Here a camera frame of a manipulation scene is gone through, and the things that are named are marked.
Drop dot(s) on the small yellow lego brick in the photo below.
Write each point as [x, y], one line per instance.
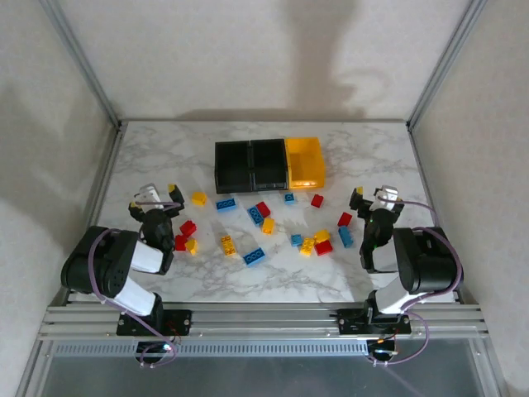
[268, 226]
[199, 199]
[191, 246]
[321, 235]

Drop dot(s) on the long blue lego brick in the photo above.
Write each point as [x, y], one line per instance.
[345, 236]
[226, 205]
[254, 256]
[254, 216]

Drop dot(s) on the small blue lego brick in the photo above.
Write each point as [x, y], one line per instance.
[296, 240]
[289, 198]

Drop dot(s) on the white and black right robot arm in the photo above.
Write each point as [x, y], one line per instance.
[430, 264]

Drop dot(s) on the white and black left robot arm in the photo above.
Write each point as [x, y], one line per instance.
[103, 260]

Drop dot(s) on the yellow plastic bin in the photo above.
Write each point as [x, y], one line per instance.
[306, 182]

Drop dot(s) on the black plastic bin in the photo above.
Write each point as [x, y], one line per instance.
[268, 163]
[233, 165]

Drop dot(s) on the black controller board with LED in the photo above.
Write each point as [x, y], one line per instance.
[149, 349]
[382, 351]

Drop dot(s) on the grey transparent panel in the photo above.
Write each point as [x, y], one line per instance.
[264, 376]

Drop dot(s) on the aluminium table side rail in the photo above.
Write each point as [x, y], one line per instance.
[96, 207]
[423, 169]

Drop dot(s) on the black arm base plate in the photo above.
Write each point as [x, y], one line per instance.
[184, 320]
[347, 322]

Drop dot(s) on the wide aluminium mounting rail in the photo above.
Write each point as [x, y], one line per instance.
[264, 320]

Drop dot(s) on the aluminium frame post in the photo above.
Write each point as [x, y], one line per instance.
[446, 62]
[82, 62]

